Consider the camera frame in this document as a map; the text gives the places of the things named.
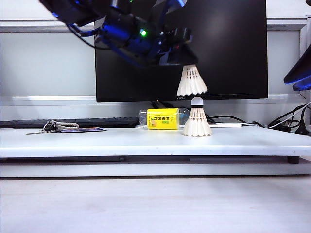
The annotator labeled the yellow label plastic bottle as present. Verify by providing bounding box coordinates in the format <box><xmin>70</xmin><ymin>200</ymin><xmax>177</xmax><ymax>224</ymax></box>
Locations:
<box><xmin>139</xmin><ymin>108</ymin><xmax>189</xmax><ymax>131</ymax></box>

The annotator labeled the aluminium frame post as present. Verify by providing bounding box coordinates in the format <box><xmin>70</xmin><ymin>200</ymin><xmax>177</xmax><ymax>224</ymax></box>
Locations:
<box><xmin>299</xmin><ymin>16</ymin><xmax>311</xmax><ymax>99</ymax></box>

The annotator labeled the flat white device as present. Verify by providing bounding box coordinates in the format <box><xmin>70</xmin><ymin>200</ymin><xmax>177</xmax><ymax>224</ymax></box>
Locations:
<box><xmin>209</xmin><ymin>123</ymin><xmax>243</xmax><ymax>128</ymax></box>

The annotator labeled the black power plug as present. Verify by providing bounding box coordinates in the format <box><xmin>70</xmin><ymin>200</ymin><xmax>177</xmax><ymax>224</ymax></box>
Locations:
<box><xmin>295</xmin><ymin>106</ymin><xmax>311</xmax><ymax>136</ymax></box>

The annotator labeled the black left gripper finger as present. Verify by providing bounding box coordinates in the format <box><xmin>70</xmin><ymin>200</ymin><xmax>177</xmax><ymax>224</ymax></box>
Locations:
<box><xmin>158</xmin><ymin>44</ymin><xmax>199</xmax><ymax>67</ymax></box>
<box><xmin>163</xmin><ymin>25</ymin><xmax>194</xmax><ymax>47</ymax></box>

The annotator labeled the tangled black cable bundle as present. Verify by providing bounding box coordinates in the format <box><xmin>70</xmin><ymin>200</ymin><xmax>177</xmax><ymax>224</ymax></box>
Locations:
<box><xmin>268</xmin><ymin>101</ymin><xmax>311</xmax><ymax>133</ymax></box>

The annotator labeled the metal key bunch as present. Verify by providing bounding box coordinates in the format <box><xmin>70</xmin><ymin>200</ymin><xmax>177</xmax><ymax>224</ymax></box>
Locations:
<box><xmin>26</xmin><ymin>120</ymin><xmax>59</xmax><ymax>136</ymax></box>

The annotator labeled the beige braided key rope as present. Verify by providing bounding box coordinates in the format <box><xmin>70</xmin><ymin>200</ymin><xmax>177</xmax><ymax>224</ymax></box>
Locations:
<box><xmin>54</xmin><ymin>122</ymin><xmax>80</xmax><ymax>130</ymax></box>

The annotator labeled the blue key tag card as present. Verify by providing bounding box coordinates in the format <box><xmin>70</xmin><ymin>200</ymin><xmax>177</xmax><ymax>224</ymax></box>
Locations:
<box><xmin>60</xmin><ymin>127</ymin><xmax>107</xmax><ymax>133</ymax></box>

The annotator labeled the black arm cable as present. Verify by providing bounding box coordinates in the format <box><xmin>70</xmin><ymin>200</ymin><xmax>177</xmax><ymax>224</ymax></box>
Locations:
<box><xmin>65</xmin><ymin>23</ymin><xmax>111</xmax><ymax>51</ymax></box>

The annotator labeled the black bar under riser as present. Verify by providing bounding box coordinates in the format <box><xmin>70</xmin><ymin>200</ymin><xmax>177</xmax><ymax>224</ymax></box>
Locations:
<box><xmin>0</xmin><ymin>156</ymin><xmax>190</xmax><ymax>163</ymax></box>

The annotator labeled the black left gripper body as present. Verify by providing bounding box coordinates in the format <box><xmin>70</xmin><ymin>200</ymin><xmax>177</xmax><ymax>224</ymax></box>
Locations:
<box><xmin>94</xmin><ymin>0</ymin><xmax>187</xmax><ymax>69</ymax></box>

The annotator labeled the black computer monitor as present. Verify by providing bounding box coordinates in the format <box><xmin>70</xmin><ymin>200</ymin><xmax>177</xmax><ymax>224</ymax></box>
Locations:
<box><xmin>94</xmin><ymin>0</ymin><xmax>269</xmax><ymax>110</ymax></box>

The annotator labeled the grey horizontal wall rail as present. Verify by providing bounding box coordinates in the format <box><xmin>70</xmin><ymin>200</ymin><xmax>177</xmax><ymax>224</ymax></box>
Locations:
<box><xmin>0</xmin><ymin>19</ymin><xmax>307</xmax><ymax>33</ymax></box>

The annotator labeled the black keyboard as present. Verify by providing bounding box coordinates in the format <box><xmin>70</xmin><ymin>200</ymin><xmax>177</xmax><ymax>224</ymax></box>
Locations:
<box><xmin>0</xmin><ymin>117</ymin><xmax>140</xmax><ymax>129</ymax></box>

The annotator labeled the white feather shuttlecock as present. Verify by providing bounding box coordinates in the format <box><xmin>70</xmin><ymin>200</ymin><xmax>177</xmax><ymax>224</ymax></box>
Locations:
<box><xmin>176</xmin><ymin>64</ymin><xmax>208</xmax><ymax>97</ymax></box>
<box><xmin>182</xmin><ymin>96</ymin><xmax>213</xmax><ymax>138</ymax></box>

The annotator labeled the silver horizontal wall rail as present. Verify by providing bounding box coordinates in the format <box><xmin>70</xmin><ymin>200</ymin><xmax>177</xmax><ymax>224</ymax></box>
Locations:
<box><xmin>0</xmin><ymin>95</ymin><xmax>307</xmax><ymax>107</ymax></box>

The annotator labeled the white desk riser board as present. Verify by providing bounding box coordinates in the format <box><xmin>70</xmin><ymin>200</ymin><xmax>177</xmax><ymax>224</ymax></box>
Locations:
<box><xmin>0</xmin><ymin>126</ymin><xmax>311</xmax><ymax>158</ymax></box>

